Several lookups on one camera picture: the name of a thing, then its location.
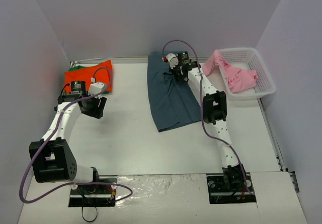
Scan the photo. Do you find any blue t shirt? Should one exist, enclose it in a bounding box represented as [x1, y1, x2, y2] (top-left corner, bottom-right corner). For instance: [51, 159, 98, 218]
[147, 52, 201, 132]

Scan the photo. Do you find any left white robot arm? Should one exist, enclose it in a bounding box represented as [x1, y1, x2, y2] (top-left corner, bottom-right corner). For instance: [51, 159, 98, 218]
[29, 81, 108, 193]

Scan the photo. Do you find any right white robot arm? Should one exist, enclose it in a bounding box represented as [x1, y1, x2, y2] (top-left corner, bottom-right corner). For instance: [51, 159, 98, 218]
[164, 51, 245, 190]

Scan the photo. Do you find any orange folded t shirt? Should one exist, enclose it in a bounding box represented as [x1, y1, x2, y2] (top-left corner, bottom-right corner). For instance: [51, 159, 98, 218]
[64, 60, 113, 91]

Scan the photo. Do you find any green folded t shirt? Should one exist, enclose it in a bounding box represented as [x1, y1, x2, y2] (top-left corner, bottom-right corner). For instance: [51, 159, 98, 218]
[68, 65, 85, 71]

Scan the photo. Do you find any pink t shirt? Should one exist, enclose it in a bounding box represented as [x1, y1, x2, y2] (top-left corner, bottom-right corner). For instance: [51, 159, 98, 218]
[202, 50, 258, 93]

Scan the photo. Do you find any white plastic basket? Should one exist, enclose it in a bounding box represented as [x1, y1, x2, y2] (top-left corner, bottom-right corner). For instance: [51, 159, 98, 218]
[220, 47, 276, 101]

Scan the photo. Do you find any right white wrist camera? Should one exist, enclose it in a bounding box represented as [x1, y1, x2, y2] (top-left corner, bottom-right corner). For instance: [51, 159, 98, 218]
[163, 53, 179, 69]

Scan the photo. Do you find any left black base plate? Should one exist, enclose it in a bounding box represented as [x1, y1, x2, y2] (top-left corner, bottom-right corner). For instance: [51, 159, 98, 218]
[68, 185, 117, 207]

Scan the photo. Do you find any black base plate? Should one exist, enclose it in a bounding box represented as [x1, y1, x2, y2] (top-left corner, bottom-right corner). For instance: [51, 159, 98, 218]
[68, 185, 117, 207]
[206, 174, 257, 204]

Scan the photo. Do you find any thin black cable loop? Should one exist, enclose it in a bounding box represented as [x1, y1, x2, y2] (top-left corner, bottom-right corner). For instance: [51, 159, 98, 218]
[80, 205, 99, 221]

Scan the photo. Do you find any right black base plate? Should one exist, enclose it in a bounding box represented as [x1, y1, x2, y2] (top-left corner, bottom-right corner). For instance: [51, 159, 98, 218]
[206, 174, 257, 204]

